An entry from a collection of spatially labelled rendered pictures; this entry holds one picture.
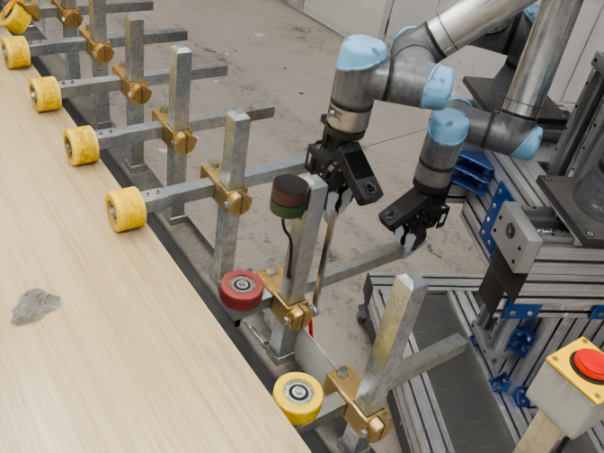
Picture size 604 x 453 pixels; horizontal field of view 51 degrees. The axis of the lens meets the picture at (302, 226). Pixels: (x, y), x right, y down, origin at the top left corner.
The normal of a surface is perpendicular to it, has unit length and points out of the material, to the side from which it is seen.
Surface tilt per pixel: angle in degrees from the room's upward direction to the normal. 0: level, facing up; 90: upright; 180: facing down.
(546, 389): 90
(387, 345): 90
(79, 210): 0
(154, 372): 0
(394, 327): 90
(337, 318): 0
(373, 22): 90
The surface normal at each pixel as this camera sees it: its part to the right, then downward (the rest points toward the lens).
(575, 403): -0.82, 0.25
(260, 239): 0.15, -0.78
